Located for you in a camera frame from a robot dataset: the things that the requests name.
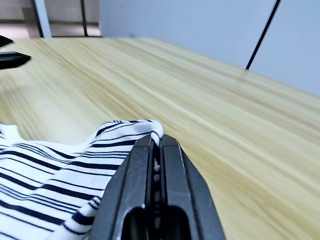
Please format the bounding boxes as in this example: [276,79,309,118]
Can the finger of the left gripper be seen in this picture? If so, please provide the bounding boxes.
[0,35,14,48]
[0,51,32,71]

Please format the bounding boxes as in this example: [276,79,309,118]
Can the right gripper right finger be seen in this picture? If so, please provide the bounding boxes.
[157,134,227,240]

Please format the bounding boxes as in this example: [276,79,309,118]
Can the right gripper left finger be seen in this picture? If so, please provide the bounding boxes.
[89,137,158,240]

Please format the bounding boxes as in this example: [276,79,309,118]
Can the black and white striped T-shirt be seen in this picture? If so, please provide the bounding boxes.
[0,119,165,240]

